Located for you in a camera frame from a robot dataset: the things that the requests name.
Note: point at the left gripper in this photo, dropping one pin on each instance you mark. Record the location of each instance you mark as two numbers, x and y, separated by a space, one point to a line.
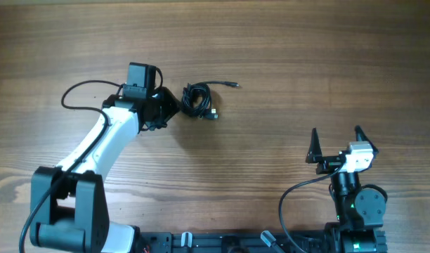
172 106

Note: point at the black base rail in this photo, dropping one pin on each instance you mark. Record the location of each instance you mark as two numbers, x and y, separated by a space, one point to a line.
266 242

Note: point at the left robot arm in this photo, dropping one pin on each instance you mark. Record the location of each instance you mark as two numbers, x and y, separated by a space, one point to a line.
68 206

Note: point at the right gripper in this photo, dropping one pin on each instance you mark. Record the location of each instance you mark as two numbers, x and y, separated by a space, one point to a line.
315 155

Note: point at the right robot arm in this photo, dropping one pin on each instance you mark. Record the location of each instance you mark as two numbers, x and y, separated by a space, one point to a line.
360 208

